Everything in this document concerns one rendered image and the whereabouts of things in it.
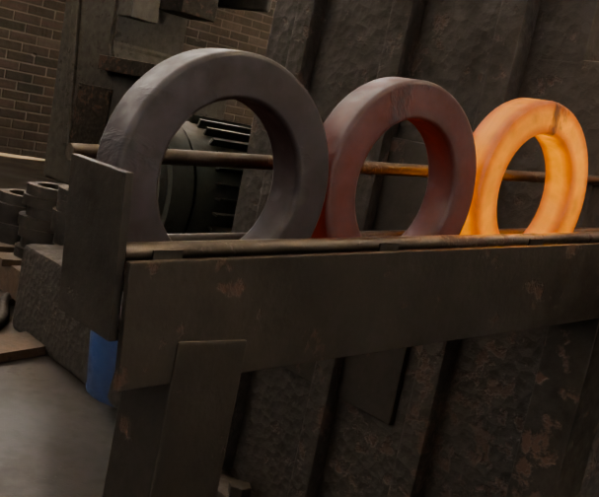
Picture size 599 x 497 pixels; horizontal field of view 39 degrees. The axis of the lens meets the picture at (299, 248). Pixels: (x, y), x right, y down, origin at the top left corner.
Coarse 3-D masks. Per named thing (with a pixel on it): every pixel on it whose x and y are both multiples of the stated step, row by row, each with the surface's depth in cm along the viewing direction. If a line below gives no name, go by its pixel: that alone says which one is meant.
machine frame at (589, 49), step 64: (320, 0) 141; (384, 0) 132; (448, 0) 123; (512, 0) 111; (576, 0) 107; (320, 64) 142; (384, 64) 127; (448, 64) 122; (512, 64) 111; (576, 64) 107; (256, 128) 154; (256, 192) 153; (384, 192) 129; (512, 192) 113; (256, 384) 151; (320, 384) 134; (384, 384) 127; (448, 384) 119; (512, 384) 111; (256, 448) 150; (320, 448) 135; (384, 448) 127; (448, 448) 119; (512, 448) 111
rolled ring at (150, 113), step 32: (160, 64) 56; (192, 64) 54; (224, 64) 56; (256, 64) 58; (128, 96) 55; (160, 96) 53; (192, 96) 55; (224, 96) 57; (256, 96) 58; (288, 96) 60; (128, 128) 53; (160, 128) 54; (288, 128) 61; (320, 128) 63; (128, 160) 53; (160, 160) 55; (288, 160) 63; (320, 160) 63; (288, 192) 63; (320, 192) 64; (128, 224) 54; (160, 224) 56; (256, 224) 65; (288, 224) 63
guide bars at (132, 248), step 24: (240, 240) 58; (264, 240) 60; (288, 240) 61; (312, 240) 63; (336, 240) 64; (360, 240) 66; (384, 240) 68; (408, 240) 69; (432, 240) 71; (456, 240) 73; (480, 240) 76; (504, 240) 78; (528, 240) 81; (552, 240) 83; (576, 240) 86
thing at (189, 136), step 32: (192, 128) 205; (224, 128) 212; (160, 192) 191; (192, 192) 195; (224, 192) 202; (192, 224) 199; (224, 224) 205; (32, 256) 228; (32, 288) 227; (32, 320) 226; (64, 320) 212; (64, 352) 211
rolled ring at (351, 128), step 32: (352, 96) 67; (384, 96) 66; (416, 96) 69; (448, 96) 71; (352, 128) 65; (384, 128) 67; (416, 128) 74; (448, 128) 72; (352, 160) 66; (448, 160) 74; (352, 192) 67; (448, 192) 75; (320, 224) 66; (352, 224) 67; (416, 224) 76; (448, 224) 75
